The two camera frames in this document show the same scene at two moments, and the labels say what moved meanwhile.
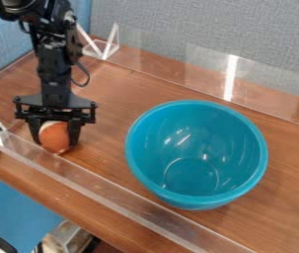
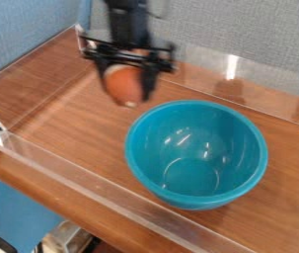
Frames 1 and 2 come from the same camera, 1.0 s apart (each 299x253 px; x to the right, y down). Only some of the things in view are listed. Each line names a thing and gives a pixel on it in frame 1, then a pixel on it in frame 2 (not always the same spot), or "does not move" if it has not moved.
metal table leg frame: x=67 y=238 does not move
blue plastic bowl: x=197 y=152 does not move
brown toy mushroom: x=52 y=134 to x=123 y=80
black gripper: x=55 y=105 to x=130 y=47
